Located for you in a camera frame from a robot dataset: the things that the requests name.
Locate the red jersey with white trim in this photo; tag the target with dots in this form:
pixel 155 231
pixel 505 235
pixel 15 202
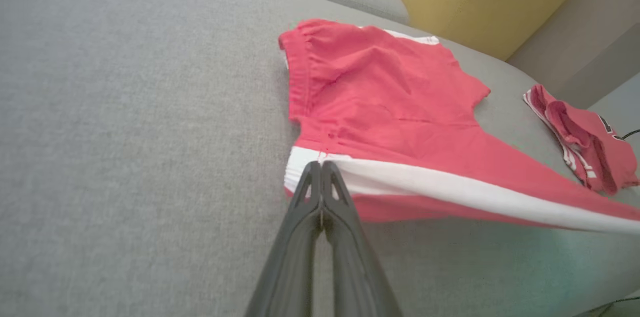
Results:
pixel 595 157

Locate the grey sofa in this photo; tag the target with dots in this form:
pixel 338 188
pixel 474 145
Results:
pixel 125 157

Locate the red shorts with white stripe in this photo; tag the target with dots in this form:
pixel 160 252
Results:
pixel 390 107

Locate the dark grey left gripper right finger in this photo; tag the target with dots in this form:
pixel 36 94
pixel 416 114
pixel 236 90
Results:
pixel 355 272

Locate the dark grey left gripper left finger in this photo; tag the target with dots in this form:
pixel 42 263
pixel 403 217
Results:
pixel 290 267

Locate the grey sofa armrest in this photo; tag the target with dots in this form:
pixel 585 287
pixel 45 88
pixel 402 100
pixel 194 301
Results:
pixel 590 32

